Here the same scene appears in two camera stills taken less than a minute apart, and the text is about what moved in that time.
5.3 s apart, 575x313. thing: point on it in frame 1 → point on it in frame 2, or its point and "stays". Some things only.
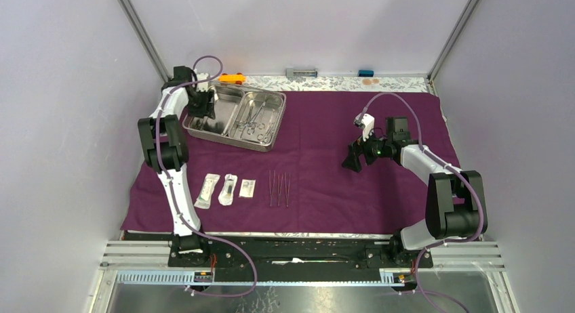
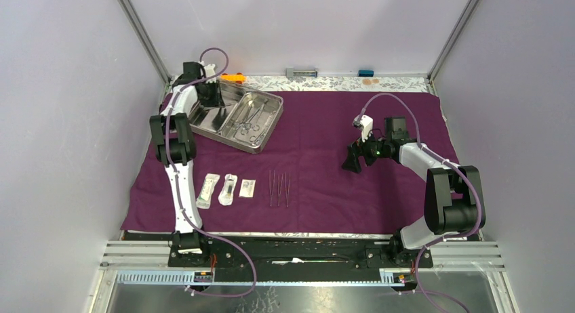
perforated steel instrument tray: [251, 119] stays
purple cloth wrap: [145, 211] → [298, 185]
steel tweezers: [287, 196] stays
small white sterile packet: [247, 188] stays
